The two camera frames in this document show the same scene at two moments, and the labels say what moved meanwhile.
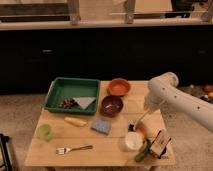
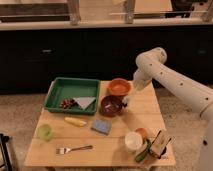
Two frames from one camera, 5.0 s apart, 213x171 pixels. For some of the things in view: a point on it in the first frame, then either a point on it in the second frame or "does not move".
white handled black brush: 132,123 → 125,101
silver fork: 63,150 does not move
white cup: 133,141 does not move
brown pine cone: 68,103 does not move
